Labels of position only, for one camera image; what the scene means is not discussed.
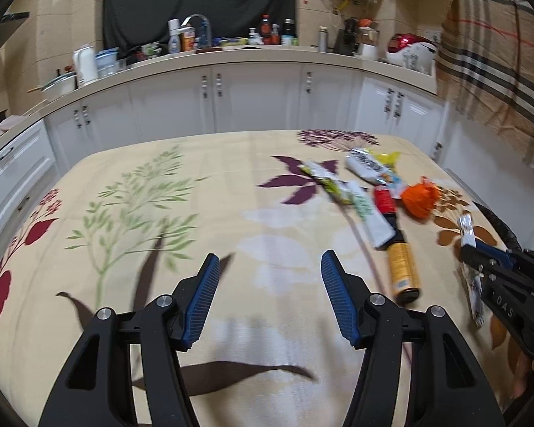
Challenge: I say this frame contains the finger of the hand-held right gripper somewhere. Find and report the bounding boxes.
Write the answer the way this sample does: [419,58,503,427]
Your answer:
[474,238,517,264]
[460,244,499,279]

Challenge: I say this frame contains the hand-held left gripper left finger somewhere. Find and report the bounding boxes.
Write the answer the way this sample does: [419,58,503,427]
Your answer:
[38,253,222,427]

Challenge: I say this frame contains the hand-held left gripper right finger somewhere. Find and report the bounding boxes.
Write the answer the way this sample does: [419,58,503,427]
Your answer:
[320,250,506,427]

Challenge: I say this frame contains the bin with black liner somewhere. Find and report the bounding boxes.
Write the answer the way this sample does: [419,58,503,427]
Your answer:
[472,202,523,254]

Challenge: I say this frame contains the silver wrapper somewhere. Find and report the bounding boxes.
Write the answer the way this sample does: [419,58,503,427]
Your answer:
[456,212,488,329]

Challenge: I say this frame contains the brown bottle with yellow label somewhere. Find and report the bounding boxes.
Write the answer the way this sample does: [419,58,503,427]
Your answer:
[385,213,423,305]

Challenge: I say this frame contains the orange plastic bag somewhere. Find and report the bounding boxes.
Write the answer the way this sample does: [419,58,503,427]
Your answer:
[400,176,441,220]

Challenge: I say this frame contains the white slim tube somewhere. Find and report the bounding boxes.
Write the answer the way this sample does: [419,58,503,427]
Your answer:
[349,182,397,247]

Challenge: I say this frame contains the red tube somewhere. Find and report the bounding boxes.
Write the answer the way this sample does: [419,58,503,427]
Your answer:
[373,184,398,216]

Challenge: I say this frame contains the green white wrapper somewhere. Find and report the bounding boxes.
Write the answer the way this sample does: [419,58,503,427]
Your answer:
[299,160,354,205]

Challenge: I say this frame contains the blue white powder packet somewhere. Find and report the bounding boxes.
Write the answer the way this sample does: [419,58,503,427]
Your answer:
[345,149,405,199]

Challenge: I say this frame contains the yellow wrapper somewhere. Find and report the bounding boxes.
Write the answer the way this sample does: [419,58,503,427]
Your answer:
[367,149,403,170]

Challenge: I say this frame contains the person's right hand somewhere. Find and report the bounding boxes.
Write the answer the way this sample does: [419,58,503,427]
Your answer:
[514,350,534,399]

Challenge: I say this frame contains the floral tablecloth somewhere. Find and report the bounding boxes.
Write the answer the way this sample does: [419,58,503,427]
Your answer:
[0,129,530,427]

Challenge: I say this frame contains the tan plaid cloth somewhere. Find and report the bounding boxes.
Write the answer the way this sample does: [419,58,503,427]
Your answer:
[435,0,534,183]

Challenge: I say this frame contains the red white rice cooker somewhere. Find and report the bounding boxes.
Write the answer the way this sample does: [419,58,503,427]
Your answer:
[385,33,438,76]

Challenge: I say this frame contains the white base cabinets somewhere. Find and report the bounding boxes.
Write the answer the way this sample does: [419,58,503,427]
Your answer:
[0,60,517,250]

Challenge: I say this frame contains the beige countertop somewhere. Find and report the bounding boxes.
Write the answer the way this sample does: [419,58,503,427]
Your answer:
[0,44,439,152]

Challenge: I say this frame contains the black knife block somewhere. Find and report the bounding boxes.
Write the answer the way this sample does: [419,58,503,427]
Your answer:
[334,18,359,56]

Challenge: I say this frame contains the green pot with lid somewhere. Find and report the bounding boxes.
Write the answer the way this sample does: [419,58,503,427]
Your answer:
[40,71,77,103]

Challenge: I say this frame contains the clear container with blue lid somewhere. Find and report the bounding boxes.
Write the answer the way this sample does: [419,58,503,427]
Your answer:
[95,48,119,78]

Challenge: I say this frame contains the white electric kettle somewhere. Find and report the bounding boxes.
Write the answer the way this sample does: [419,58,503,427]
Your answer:
[72,46,99,87]

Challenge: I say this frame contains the black flask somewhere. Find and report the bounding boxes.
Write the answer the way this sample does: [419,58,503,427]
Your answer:
[281,19,299,46]

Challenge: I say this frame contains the white blue dish soap bottle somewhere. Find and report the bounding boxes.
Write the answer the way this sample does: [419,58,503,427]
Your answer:
[168,19,182,54]

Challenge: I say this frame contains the chrome faucet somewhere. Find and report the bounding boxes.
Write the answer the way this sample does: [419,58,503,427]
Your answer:
[180,14,213,49]

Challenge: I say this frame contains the range hood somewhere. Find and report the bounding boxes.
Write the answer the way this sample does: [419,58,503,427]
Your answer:
[0,11,30,54]

